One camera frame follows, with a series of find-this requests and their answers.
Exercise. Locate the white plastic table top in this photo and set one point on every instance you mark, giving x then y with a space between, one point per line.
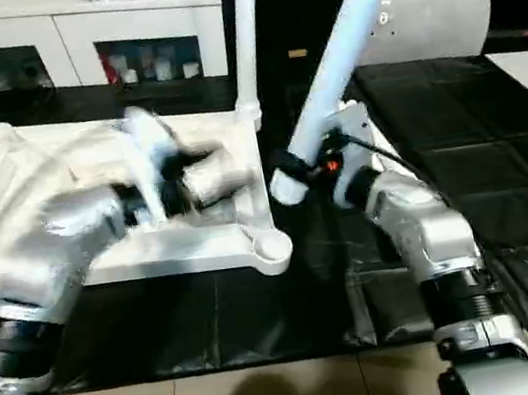
27 176

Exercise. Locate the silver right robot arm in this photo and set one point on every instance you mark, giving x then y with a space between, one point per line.
432 230

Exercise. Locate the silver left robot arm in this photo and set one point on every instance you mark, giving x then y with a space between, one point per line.
50 253

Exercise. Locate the small yellow label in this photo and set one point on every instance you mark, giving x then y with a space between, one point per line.
297 52

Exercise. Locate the small red bottle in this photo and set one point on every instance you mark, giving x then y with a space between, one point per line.
111 73

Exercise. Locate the grey pillow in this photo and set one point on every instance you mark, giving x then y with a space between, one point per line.
437 21

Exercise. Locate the black work mat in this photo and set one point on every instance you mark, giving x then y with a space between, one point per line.
524 174

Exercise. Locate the white cabinet with glass doors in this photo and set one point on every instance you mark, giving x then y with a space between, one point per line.
15 41

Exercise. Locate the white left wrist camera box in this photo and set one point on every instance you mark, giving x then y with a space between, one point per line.
151 160

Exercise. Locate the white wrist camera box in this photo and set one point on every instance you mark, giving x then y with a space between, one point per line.
350 132
151 160

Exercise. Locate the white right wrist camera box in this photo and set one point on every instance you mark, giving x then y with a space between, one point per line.
350 132

